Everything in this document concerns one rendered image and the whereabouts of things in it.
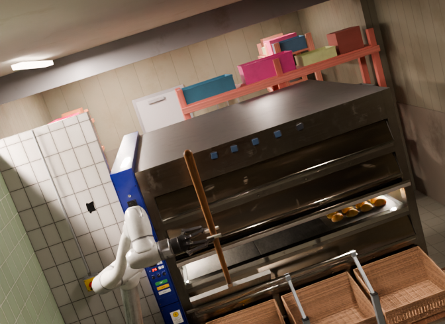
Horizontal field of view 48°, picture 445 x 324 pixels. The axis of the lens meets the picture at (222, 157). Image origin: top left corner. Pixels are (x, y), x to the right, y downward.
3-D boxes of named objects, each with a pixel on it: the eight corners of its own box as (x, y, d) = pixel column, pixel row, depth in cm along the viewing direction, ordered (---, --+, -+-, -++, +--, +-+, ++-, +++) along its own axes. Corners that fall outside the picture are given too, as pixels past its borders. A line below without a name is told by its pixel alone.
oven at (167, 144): (186, 309, 575) (125, 140, 529) (353, 249, 591) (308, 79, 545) (204, 427, 389) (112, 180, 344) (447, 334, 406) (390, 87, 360)
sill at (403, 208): (186, 286, 372) (184, 281, 372) (405, 208, 387) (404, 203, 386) (186, 290, 367) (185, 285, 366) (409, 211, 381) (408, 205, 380)
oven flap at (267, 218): (174, 254, 359) (165, 227, 362) (400, 174, 373) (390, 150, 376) (173, 254, 355) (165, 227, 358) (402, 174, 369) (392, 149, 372)
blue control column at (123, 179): (186, 309, 575) (123, 135, 528) (199, 305, 576) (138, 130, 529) (204, 429, 387) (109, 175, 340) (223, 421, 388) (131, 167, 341)
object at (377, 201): (309, 203, 449) (308, 197, 447) (358, 185, 452) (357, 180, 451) (334, 224, 389) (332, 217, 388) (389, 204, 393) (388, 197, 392)
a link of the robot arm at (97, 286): (93, 275, 261) (114, 262, 270) (82, 283, 274) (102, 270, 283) (106, 296, 260) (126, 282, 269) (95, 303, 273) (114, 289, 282)
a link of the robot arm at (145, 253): (161, 260, 223) (153, 233, 227) (128, 271, 222) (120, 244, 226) (164, 263, 234) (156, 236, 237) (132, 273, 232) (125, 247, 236)
